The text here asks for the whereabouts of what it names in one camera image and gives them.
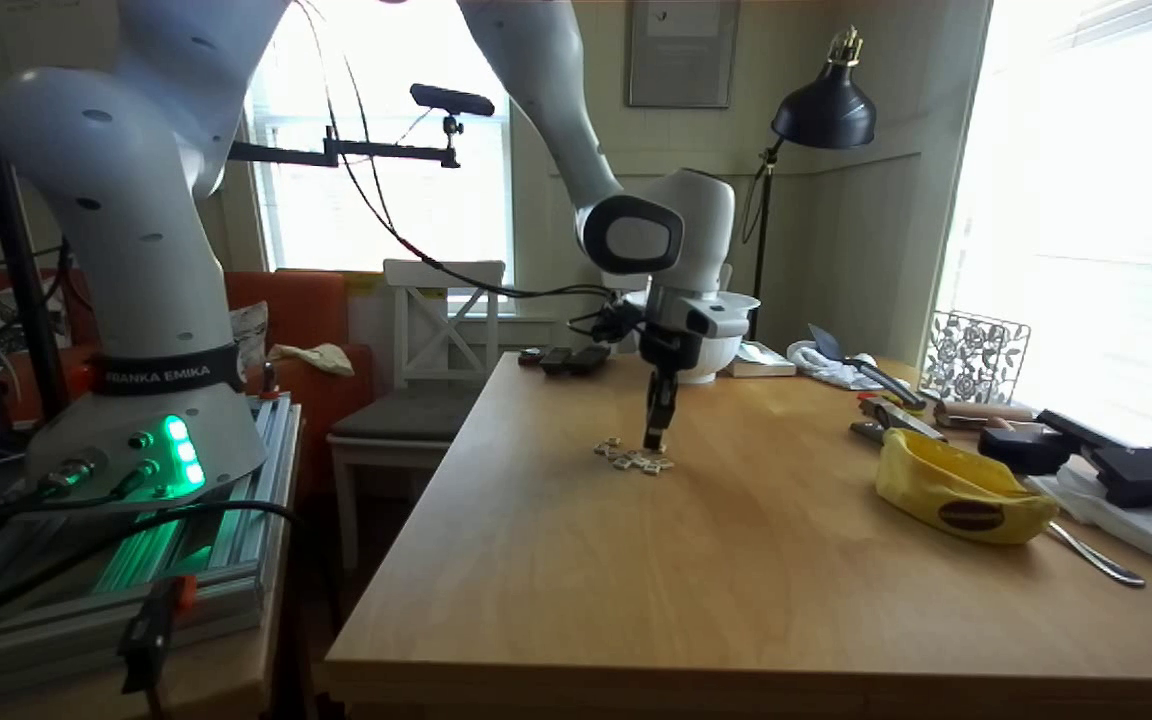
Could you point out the framed wall picture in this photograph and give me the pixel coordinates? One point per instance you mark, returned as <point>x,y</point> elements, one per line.
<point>681,55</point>

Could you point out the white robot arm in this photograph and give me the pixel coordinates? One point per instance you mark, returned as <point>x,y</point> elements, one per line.
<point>127,153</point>

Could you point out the white wire lattice cube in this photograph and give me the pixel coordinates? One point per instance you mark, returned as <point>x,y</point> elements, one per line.
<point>975,356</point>

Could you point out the camera on black boom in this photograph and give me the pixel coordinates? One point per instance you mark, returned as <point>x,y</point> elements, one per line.
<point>450,100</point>

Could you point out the yellow plastic container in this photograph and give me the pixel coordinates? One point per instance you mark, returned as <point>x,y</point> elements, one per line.
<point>959,489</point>

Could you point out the white wooden chair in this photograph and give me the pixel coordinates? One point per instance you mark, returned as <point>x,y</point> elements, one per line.
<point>441,345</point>

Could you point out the black desk lamp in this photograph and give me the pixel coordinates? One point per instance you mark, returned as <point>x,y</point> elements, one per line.
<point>824,112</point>

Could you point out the black remote control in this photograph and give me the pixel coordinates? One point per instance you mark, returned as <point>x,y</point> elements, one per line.
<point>574,362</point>

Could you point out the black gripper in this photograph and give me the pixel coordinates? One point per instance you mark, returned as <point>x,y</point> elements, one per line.
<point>664,342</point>

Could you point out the metal spoon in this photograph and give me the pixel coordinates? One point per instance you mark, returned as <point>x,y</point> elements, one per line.
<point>1095,558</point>

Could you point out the black stapler tool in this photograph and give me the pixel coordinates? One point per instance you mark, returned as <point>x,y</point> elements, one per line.
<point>1122,471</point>

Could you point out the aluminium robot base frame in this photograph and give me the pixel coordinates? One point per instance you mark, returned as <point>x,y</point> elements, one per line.
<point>69,589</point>

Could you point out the white plastic colander bowl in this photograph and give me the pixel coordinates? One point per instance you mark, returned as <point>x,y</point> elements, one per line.
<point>722,345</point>

